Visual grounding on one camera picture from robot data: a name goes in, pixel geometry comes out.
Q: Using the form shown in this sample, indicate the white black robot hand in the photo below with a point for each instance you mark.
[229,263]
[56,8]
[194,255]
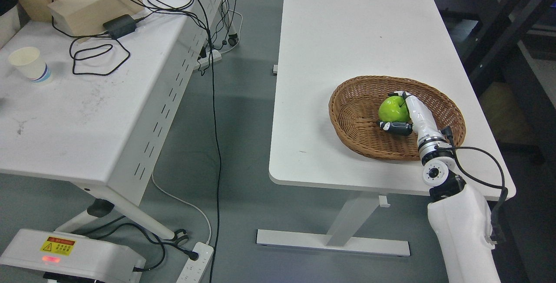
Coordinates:
[422,123]

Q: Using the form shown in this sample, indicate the green apple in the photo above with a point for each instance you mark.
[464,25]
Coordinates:
[394,109]

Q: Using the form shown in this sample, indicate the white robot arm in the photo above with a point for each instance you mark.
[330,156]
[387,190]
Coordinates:
[460,218]

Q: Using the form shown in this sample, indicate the brown wicker basket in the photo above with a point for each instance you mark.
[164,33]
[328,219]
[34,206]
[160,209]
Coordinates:
[353,110]

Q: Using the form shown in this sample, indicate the white standing desk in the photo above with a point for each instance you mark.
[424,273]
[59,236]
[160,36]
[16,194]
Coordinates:
[338,60]

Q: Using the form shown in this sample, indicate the white power strip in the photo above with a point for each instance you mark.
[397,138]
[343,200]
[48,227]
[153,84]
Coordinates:
[202,63]
[194,270]

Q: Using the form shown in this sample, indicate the black power adapter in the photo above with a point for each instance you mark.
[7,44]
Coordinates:
[120,26]

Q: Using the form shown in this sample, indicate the white perforated side table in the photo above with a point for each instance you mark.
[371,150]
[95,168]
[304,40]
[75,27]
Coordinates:
[102,133]

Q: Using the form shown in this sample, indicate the wooden block with hole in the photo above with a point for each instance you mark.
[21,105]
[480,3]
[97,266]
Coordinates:
[86,17]

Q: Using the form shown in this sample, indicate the white box device warning label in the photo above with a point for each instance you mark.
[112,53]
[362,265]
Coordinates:
[73,255]

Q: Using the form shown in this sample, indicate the paper cup farther back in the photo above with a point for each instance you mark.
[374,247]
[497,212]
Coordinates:
[30,64]

